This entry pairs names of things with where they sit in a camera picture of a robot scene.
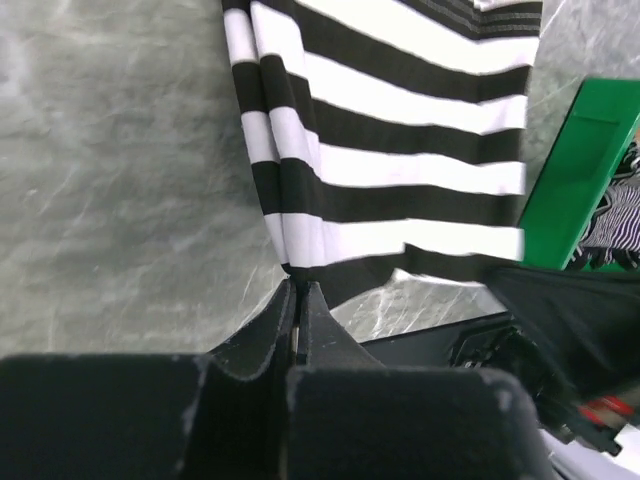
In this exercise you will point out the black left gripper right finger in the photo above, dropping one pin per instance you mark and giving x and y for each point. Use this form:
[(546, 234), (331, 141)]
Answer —
[(330, 431)]

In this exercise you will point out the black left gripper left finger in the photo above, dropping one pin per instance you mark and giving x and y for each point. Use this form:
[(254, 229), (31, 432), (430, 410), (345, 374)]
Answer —
[(245, 400)]

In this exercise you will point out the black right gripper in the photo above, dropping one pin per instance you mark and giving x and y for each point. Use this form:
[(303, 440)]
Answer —
[(573, 343)]

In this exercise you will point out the wide striped black white tank top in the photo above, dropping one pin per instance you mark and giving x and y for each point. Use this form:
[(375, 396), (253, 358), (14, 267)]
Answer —
[(384, 136)]

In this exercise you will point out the thin striped black tank top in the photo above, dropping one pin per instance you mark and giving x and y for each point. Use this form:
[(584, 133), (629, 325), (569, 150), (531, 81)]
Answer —
[(612, 234)]

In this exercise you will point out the green plastic bin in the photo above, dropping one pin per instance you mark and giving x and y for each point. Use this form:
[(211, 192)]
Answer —
[(596, 132)]

